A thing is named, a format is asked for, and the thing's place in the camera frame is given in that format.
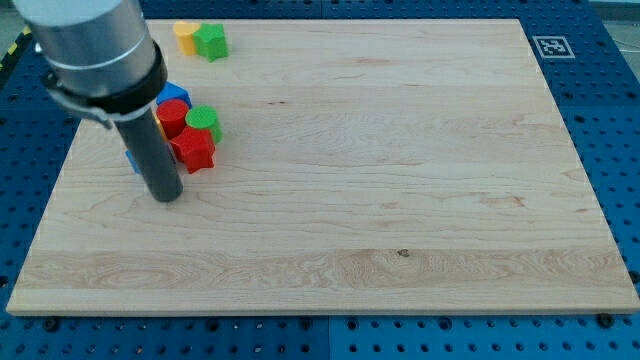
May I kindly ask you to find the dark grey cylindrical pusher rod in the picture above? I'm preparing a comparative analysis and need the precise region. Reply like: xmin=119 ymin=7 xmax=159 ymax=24
xmin=114 ymin=108 xmax=183 ymax=202

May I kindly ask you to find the blue cube block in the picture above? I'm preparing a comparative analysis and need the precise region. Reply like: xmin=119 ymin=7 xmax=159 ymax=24
xmin=125 ymin=150 xmax=141 ymax=175

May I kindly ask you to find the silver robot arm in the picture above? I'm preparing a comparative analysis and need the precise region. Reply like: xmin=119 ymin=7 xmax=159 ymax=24
xmin=14 ymin=0 xmax=183 ymax=202

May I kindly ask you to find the red star block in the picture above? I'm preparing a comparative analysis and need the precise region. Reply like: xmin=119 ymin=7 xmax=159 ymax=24
xmin=170 ymin=126 xmax=215 ymax=174

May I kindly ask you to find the green star block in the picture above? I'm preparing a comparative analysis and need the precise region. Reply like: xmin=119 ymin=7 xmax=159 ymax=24
xmin=193 ymin=23 xmax=229 ymax=62

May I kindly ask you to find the orange block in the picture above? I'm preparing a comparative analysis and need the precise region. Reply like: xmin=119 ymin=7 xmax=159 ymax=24
xmin=152 ymin=114 xmax=168 ymax=142

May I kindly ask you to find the red cylinder block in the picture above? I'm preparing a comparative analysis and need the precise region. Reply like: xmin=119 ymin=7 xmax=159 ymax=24
xmin=156 ymin=99 xmax=189 ymax=139

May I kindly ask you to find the blue pentagon block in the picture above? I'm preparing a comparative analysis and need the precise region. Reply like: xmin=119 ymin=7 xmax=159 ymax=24
xmin=156 ymin=81 xmax=192 ymax=109

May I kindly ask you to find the green cylinder block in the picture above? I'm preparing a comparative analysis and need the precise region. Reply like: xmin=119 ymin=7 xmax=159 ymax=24
xmin=186 ymin=105 xmax=223 ymax=144

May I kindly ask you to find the yellow heart block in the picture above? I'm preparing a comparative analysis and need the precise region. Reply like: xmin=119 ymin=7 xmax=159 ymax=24
xmin=173 ymin=21 xmax=201 ymax=56

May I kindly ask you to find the wooden board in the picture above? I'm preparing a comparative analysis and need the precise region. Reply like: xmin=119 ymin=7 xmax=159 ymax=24
xmin=7 ymin=19 xmax=639 ymax=316

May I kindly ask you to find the white fiducial marker tag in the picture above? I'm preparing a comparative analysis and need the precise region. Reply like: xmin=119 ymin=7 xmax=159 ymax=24
xmin=533 ymin=35 xmax=575 ymax=59

